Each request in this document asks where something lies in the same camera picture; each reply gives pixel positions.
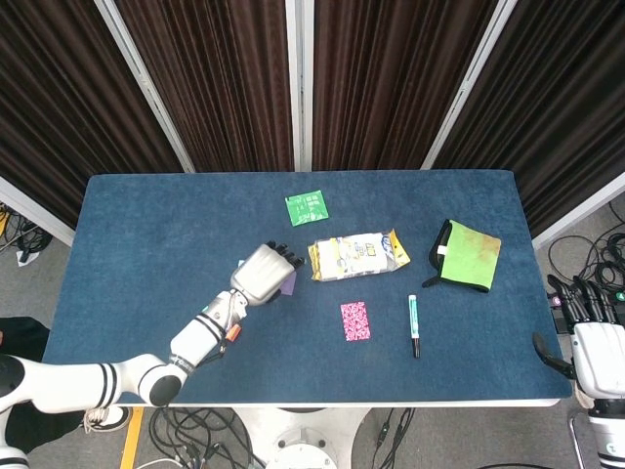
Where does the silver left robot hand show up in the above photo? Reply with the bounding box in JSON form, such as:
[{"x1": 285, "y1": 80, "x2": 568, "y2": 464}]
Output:
[{"x1": 229, "y1": 239, "x2": 308, "y2": 308}]

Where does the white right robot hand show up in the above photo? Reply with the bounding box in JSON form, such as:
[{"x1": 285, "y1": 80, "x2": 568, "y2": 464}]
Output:
[{"x1": 531, "y1": 274, "x2": 625, "y2": 397}]

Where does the green foil sachet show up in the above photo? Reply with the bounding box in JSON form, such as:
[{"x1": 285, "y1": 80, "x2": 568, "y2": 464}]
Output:
[{"x1": 284, "y1": 192, "x2": 329, "y2": 228}]

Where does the white yellow snack package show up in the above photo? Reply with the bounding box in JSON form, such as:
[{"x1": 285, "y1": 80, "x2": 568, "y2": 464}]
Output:
[{"x1": 307, "y1": 228, "x2": 411, "y2": 282}]

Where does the red white patterned card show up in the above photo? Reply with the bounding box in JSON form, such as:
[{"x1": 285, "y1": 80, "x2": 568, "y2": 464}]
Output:
[{"x1": 340, "y1": 301, "x2": 372, "y2": 343}]

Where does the blue fabric table cover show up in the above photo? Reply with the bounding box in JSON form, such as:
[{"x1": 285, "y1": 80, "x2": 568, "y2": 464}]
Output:
[{"x1": 41, "y1": 169, "x2": 573, "y2": 405}]

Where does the green white marker pen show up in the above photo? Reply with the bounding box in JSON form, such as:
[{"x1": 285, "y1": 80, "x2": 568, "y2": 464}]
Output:
[{"x1": 407, "y1": 294, "x2": 422, "y2": 359}]

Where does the green black fabric pouch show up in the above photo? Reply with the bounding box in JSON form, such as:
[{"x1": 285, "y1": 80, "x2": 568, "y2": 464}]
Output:
[{"x1": 422, "y1": 219, "x2": 503, "y2": 294}]

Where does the brown curtain panel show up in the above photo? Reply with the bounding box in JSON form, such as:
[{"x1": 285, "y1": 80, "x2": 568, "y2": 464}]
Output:
[
  {"x1": 432, "y1": 0, "x2": 625, "y2": 238},
  {"x1": 0, "y1": 0, "x2": 185, "y2": 230},
  {"x1": 114, "y1": 0, "x2": 295, "y2": 173},
  {"x1": 312, "y1": 0, "x2": 499, "y2": 171}
]

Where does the white sneaker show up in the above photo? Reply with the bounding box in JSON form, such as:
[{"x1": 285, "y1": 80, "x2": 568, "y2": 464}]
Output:
[{"x1": 82, "y1": 405, "x2": 133, "y2": 432}]

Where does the person in black clothes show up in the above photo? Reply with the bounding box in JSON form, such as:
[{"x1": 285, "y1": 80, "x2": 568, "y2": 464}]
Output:
[{"x1": 0, "y1": 316, "x2": 87, "y2": 453}]

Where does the black floor cable bundle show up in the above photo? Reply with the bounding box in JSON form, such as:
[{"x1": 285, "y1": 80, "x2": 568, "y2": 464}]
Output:
[
  {"x1": 0, "y1": 204, "x2": 53, "y2": 255},
  {"x1": 546, "y1": 202, "x2": 625, "y2": 294},
  {"x1": 146, "y1": 407, "x2": 265, "y2": 469}
]

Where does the white table frame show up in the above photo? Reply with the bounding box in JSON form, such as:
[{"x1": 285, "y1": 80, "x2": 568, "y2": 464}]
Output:
[{"x1": 116, "y1": 398, "x2": 563, "y2": 409}]

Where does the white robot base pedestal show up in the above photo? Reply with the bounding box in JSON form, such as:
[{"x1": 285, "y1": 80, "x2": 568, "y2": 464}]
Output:
[{"x1": 233, "y1": 407, "x2": 367, "y2": 469}]

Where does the black cable with inline box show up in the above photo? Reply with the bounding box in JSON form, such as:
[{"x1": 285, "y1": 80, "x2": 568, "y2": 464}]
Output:
[{"x1": 375, "y1": 407, "x2": 416, "y2": 469}]

